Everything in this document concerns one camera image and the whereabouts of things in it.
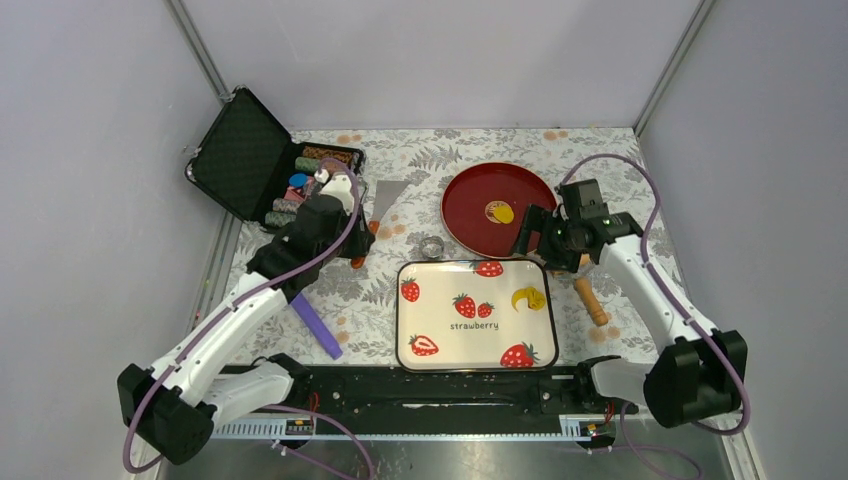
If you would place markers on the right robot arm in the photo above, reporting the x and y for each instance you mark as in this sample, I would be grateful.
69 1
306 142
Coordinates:
700 369

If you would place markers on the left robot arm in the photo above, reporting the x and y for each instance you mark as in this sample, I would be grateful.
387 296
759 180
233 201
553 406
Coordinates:
171 408

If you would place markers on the metal spatula wooden handle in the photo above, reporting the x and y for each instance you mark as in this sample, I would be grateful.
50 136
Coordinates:
386 192

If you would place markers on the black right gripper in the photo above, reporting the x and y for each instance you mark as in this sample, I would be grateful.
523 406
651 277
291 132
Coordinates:
541 221

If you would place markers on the wooden dough roller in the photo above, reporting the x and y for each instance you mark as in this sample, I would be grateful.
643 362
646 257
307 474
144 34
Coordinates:
581 284

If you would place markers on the floral table mat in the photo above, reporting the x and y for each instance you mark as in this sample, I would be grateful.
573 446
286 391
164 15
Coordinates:
358 305

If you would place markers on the red round plate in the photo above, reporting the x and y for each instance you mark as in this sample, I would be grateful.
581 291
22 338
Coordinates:
464 201

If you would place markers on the white strawberry tray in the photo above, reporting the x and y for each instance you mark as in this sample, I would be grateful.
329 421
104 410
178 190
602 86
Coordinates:
474 315

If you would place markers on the black poker chip case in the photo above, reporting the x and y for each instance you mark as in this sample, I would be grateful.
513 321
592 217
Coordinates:
246 158

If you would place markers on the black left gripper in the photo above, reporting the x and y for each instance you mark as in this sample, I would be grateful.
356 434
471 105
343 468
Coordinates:
363 238

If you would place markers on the purple cylinder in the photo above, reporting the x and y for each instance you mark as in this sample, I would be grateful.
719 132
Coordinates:
316 326

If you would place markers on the yellow dough piece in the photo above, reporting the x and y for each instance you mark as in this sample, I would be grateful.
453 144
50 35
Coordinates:
500 212

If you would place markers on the small glass cup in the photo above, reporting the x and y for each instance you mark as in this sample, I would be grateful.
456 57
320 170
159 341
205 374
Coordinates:
431 248

